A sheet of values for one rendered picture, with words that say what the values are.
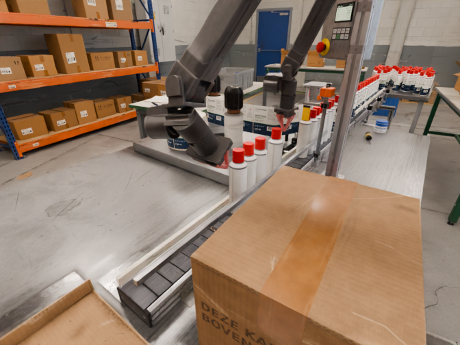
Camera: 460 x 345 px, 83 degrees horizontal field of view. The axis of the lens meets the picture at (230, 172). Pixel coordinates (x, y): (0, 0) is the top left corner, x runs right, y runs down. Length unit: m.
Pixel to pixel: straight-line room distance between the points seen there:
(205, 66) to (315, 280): 0.38
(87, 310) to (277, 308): 0.49
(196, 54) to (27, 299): 0.65
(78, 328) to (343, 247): 0.54
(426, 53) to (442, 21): 0.69
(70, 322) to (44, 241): 0.32
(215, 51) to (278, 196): 0.27
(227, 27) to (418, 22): 8.25
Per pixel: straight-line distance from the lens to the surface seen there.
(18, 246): 0.97
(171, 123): 0.53
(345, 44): 1.05
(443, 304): 2.06
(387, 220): 0.44
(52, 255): 0.88
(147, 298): 0.61
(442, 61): 8.76
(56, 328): 0.70
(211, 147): 0.56
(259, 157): 0.80
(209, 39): 0.51
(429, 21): 8.68
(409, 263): 0.38
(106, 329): 0.66
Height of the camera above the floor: 1.35
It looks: 27 degrees down
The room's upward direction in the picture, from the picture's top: straight up
